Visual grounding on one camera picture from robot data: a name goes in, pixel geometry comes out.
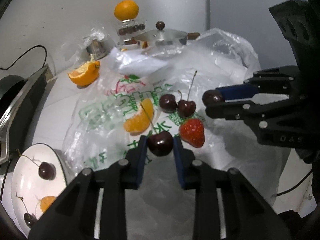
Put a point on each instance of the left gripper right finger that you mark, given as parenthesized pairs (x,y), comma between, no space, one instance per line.
(184,167)

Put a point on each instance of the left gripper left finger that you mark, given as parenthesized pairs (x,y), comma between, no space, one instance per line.
(134,170)

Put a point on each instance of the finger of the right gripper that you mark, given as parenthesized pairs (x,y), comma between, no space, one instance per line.
(239,110)
(237,92)

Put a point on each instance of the large red strawberry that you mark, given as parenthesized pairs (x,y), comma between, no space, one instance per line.
(192,132)

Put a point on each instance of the small orange segment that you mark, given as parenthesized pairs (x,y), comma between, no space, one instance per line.
(142,119)

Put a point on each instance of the dark cherry with stem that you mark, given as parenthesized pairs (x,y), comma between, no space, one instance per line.
(29,219)
(186,108)

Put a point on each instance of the large orange segment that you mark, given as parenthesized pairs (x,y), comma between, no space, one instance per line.
(46,202)

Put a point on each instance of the clear printed plastic bag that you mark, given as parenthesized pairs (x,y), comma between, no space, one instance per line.
(138,91)

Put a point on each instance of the small steel pot with lid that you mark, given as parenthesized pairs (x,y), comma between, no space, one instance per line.
(162,36)

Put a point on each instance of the half peeled orange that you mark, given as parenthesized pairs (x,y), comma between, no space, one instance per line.
(86,74)

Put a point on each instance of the white round plate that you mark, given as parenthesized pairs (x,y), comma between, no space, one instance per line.
(28,188)

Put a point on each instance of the steel cup in plastic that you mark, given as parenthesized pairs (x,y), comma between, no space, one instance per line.
(93,43)

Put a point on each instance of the silver induction cooker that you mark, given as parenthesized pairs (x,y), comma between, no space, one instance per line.
(16,119)

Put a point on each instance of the clear container with cherries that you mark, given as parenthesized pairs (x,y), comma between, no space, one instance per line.
(127,30)

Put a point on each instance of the whole orange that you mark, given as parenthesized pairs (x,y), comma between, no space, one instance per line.
(126,10)

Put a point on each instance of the black wok with wooden handle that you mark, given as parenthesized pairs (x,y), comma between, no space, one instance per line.
(10,87)

